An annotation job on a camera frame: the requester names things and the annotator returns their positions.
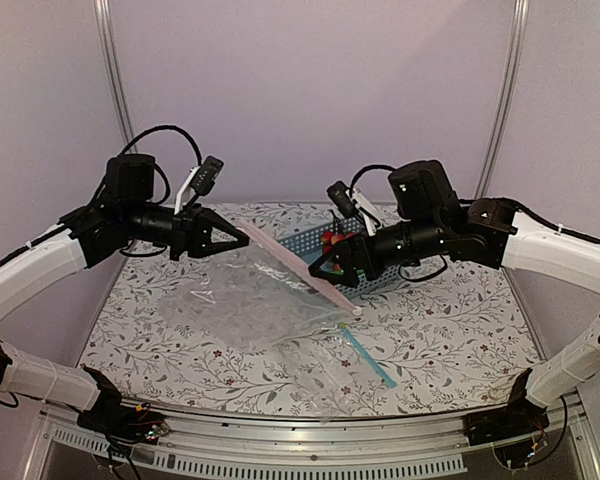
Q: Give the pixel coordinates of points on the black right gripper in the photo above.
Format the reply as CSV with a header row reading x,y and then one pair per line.
x,y
345,254

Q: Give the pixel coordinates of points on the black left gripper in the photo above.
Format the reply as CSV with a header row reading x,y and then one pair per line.
x,y
191,232

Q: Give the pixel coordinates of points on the clear pink zipper bag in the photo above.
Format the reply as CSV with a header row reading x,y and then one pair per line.
x,y
255,296

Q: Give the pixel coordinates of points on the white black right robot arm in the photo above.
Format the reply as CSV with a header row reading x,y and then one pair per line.
x,y
492,232

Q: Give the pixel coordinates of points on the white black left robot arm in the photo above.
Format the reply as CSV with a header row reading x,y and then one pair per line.
x,y
122,210

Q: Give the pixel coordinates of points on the clear blue zipper bag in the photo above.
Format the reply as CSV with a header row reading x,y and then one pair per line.
x,y
328,372

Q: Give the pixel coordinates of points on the red lychee fruit bunch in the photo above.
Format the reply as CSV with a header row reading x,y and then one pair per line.
x,y
329,238

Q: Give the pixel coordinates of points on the light blue plastic basket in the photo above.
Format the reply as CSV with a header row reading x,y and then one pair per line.
x,y
307,245

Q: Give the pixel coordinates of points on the floral patterned table mat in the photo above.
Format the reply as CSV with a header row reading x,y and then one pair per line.
x,y
438,338

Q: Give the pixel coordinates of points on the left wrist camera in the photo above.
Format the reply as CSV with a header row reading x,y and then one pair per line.
x,y
199,183

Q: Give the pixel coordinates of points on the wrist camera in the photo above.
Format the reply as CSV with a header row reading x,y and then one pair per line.
x,y
199,183
351,203

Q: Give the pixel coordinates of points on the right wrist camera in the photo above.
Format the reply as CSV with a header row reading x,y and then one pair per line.
x,y
351,203

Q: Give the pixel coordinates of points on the front aluminium rail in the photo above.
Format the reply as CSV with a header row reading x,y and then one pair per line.
x,y
205,444

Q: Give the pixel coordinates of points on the small circuit board with wires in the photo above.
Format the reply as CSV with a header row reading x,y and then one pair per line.
x,y
147,425

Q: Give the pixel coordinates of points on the left aluminium frame post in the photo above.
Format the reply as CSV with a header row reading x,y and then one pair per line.
x,y
105,30

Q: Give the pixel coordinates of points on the aluminium frame post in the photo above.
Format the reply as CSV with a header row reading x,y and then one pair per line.
x,y
105,30
506,95

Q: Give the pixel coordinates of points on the right aluminium frame post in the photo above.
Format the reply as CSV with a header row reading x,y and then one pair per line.
x,y
506,95

